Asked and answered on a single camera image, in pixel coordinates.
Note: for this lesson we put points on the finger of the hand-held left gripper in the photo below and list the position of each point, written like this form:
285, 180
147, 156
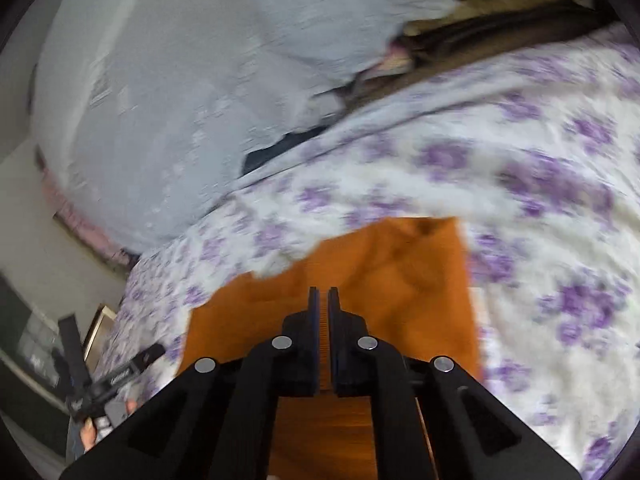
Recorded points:
125, 371
71, 342

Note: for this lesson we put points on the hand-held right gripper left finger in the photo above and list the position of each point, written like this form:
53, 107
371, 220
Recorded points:
313, 350

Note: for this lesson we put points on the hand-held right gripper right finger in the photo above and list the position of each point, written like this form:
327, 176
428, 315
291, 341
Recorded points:
336, 360

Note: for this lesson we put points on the orange knit garment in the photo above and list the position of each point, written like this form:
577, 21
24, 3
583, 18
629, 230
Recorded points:
390, 280

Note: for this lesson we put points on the person's left hand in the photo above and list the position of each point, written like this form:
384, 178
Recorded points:
89, 437

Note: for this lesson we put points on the black cloth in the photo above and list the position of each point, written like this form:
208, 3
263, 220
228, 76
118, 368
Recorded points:
272, 152

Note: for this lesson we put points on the purple floral bedsheet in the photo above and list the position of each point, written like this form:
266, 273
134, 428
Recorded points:
525, 185

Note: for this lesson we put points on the pale grey embossed blanket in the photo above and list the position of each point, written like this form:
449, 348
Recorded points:
175, 85

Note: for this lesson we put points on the pink striped cloth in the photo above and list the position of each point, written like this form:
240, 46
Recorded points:
397, 60

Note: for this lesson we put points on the dark brown cloth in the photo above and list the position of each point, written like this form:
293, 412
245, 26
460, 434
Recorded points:
500, 27

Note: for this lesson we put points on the tan patterned cloth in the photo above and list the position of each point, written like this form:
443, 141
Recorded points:
495, 4

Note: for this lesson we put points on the wooden picture frame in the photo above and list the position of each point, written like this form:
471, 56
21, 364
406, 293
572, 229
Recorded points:
99, 327

